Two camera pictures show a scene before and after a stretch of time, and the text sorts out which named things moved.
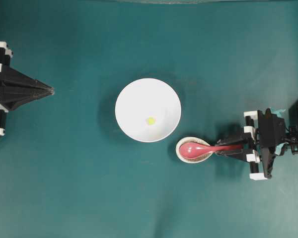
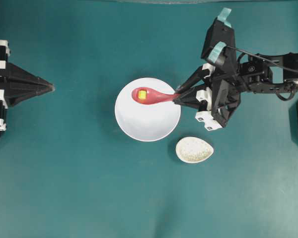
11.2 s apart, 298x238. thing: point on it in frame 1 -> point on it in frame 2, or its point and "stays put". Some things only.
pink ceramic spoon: [192, 150] -> [153, 96]
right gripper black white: [267, 132] -> [216, 102]
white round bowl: [144, 98] stays put
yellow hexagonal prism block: [150, 121] -> [142, 94]
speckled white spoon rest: [185, 140] stays put
